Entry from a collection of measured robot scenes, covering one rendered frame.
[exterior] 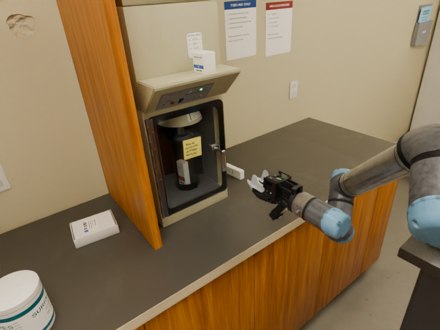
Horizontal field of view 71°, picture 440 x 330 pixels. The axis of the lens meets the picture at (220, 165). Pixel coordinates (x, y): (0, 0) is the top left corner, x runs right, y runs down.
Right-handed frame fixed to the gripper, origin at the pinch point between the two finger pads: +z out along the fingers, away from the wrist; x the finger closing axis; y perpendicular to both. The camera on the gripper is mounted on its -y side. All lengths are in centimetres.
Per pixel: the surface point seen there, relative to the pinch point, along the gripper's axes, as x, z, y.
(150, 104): 26.1, 16.6, 30.0
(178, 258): 29.6, 5.2, -21.0
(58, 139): 47, 66, 9
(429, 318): -38, -53, -48
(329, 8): -125, 65, 49
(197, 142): 8.0, 21.6, 10.5
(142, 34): 23, 23, 49
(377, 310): -82, -22, -113
